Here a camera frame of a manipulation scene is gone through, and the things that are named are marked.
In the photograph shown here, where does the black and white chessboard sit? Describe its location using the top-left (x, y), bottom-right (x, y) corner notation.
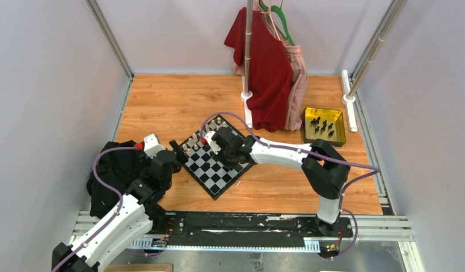
top-left (180, 131), bottom-right (253, 200)

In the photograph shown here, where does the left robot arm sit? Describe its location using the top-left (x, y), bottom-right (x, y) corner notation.
top-left (52, 134), bottom-right (187, 271)

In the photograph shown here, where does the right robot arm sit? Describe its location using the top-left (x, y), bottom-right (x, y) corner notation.
top-left (200, 127), bottom-right (350, 237)

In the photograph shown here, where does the black cloth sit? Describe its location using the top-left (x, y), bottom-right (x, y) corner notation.
top-left (86, 150), bottom-right (151, 219)

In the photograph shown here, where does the white rack base foot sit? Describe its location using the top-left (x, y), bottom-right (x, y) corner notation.
top-left (240, 76), bottom-right (253, 129)

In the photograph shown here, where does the red shirt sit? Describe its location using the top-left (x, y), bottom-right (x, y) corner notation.
top-left (247, 11), bottom-right (293, 132)

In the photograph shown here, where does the yellow tray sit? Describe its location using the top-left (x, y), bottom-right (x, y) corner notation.
top-left (302, 107), bottom-right (346, 148)

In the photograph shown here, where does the pink garment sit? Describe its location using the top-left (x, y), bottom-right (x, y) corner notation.
top-left (231, 0), bottom-right (309, 131)

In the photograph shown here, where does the green hanger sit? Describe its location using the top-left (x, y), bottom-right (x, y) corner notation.
top-left (257, 0), bottom-right (295, 46)

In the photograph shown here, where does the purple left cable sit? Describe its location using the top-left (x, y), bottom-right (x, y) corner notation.
top-left (50, 145), bottom-right (143, 272)

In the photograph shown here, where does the purple cable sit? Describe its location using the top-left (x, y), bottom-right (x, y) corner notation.
top-left (200, 112), bottom-right (381, 260)
top-left (50, 145), bottom-right (143, 272)

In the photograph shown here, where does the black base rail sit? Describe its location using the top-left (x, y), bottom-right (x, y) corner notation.
top-left (149, 211), bottom-right (355, 250)

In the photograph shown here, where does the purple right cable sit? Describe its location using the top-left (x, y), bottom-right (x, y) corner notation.
top-left (200, 112), bottom-right (381, 260)

